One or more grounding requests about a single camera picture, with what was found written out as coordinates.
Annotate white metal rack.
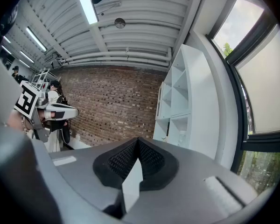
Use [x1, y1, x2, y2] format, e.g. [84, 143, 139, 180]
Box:
[31, 68, 55, 91]

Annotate white shelf unit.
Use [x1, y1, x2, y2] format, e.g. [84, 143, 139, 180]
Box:
[153, 43, 220, 160]

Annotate clear glass jar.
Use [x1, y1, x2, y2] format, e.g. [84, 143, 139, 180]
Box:
[178, 130, 187, 147]

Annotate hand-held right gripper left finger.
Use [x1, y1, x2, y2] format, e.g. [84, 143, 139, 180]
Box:
[49, 138, 140, 220]

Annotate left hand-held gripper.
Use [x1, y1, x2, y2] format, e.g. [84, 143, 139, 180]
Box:
[14, 80, 80, 142]

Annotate white ceiling pipes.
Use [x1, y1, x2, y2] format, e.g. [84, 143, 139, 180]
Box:
[58, 47, 173, 68]

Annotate long ceiling light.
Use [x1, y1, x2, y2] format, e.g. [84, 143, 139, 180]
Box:
[76, 0, 99, 25]
[25, 26, 48, 52]

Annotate round ceiling fixture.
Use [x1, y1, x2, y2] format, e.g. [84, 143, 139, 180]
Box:
[114, 18, 126, 29]

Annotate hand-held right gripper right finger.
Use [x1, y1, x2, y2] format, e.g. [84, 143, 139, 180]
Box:
[123, 138, 259, 224]

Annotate person's left forearm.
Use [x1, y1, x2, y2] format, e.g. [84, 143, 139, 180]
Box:
[4, 110, 35, 135]

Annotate white arched cabinet door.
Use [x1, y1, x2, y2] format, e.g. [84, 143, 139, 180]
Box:
[155, 82, 165, 121]

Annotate dark framed window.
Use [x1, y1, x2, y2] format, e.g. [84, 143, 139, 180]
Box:
[206, 0, 280, 196]

